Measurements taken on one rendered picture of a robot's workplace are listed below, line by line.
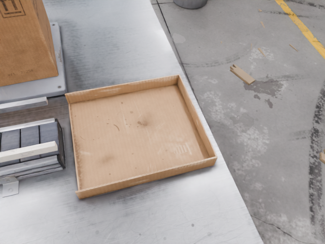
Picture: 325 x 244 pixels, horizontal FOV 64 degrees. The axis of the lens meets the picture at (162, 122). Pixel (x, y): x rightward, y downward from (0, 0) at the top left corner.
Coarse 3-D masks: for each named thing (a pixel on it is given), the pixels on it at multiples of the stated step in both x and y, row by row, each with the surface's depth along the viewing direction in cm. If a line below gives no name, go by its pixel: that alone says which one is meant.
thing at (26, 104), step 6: (12, 102) 50; (18, 102) 50; (24, 102) 50; (30, 102) 50; (36, 102) 50; (42, 102) 51; (0, 108) 49; (6, 108) 50; (12, 108) 50; (18, 108) 50; (24, 108) 51
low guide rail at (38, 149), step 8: (40, 144) 51; (48, 144) 51; (56, 144) 52; (0, 152) 49; (8, 152) 49; (16, 152) 49; (24, 152) 50; (32, 152) 50; (40, 152) 51; (0, 160) 49; (8, 160) 50
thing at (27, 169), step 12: (48, 120) 58; (60, 132) 60; (60, 144) 57; (60, 156) 54; (0, 168) 51; (12, 168) 51; (24, 168) 52; (36, 168) 54; (48, 168) 55; (60, 168) 56
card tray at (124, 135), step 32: (96, 96) 68; (128, 96) 69; (160, 96) 70; (96, 128) 63; (128, 128) 63; (160, 128) 64; (192, 128) 65; (96, 160) 58; (128, 160) 59; (160, 160) 59; (192, 160) 60; (96, 192) 53
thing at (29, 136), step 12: (0, 132) 56; (12, 132) 56; (24, 132) 56; (36, 132) 56; (48, 132) 56; (0, 144) 55; (12, 144) 54; (24, 144) 54; (36, 144) 54; (36, 156) 53; (48, 156) 53
